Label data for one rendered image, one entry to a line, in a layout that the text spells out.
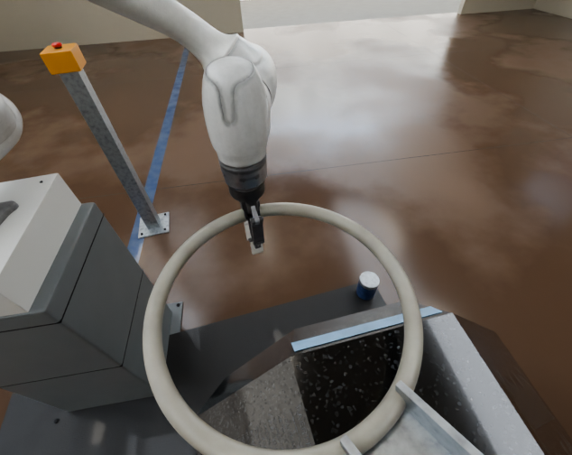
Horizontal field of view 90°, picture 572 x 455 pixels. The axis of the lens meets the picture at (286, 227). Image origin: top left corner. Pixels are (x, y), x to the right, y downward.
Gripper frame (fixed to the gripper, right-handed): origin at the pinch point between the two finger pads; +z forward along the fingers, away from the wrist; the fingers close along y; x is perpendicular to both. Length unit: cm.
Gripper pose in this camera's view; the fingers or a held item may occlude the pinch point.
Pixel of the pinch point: (253, 237)
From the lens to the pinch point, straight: 73.7
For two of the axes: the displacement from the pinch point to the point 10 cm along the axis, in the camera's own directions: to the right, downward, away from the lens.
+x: 9.3, -2.7, 2.3
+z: 0.0, 6.3, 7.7
